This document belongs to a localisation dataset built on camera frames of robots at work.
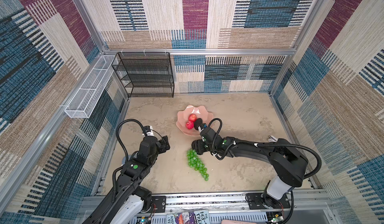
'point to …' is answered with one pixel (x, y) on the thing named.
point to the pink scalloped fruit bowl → (201, 111)
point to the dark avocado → (197, 122)
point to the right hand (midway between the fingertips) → (198, 146)
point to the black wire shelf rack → (145, 74)
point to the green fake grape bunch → (194, 162)
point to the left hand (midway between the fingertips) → (161, 136)
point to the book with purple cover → (194, 217)
